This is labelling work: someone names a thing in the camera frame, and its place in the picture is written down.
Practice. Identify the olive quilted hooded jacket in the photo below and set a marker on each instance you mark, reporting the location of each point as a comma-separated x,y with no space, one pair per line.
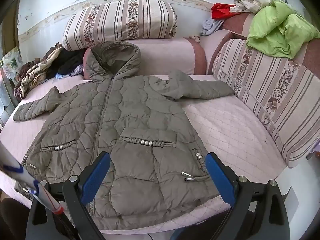
135,120

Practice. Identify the red cloth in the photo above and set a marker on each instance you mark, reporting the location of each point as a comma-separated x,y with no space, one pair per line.
221,11

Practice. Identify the pink sofa bed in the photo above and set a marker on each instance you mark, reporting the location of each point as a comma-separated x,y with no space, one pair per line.
225,130

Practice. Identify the black clothing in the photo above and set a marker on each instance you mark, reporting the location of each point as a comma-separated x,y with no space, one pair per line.
67,63

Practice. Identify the grey-blue cloth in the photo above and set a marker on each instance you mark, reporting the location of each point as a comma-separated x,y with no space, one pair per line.
211,26

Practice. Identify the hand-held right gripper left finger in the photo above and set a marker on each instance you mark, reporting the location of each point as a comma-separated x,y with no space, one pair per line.
96,177

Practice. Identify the floral printed panel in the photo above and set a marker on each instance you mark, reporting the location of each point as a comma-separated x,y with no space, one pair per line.
10,62

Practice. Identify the light green quilt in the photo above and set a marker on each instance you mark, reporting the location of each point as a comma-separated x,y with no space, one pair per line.
277,32

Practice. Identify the striped floral back cushion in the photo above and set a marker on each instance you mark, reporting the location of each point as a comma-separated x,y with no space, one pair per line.
275,87

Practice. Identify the white floral cloth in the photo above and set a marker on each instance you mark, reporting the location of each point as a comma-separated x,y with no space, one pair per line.
247,2

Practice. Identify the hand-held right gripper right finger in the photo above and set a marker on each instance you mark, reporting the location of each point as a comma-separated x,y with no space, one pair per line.
220,180

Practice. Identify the striped floral pillow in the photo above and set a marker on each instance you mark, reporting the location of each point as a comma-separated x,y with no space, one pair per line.
117,20

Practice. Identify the blue plastic bag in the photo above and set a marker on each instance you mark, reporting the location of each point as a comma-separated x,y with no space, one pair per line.
75,72

